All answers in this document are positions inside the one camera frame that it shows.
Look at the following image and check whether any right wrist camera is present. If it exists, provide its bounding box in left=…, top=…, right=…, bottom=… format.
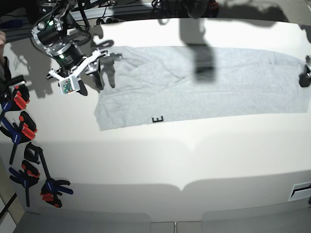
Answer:
left=59, top=77, right=80, bottom=95

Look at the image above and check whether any grey T-shirt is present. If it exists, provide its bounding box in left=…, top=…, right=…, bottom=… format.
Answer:
left=94, top=46, right=311, bottom=131

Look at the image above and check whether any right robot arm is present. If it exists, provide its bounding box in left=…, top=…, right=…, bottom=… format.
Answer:
left=30, top=0, right=110, bottom=96

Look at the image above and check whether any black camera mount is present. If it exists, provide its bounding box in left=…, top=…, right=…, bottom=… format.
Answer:
left=186, top=0, right=209, bottom=19

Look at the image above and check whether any black strip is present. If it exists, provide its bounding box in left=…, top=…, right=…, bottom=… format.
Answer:
left=0, top=193, right=17, bottom=219

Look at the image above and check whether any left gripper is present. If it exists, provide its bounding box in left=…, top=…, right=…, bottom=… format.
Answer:
left=299, top=55, right=311, bottom=87

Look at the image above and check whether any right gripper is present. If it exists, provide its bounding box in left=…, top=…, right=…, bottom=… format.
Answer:
left=47, top=43, right=109, bottom=96

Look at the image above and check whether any blue red bar clamp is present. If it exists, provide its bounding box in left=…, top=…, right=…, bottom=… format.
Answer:
left=24, top=142, right=73, bottom=208
left=0, top=111, right=37, bottom=165
left=9, top=160, right=40, bottom=207
left=0, top=84, right=30, bottom=119

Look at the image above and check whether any person hand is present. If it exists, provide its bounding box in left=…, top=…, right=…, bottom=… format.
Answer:
left=0, top=31, right=6, bottom=46

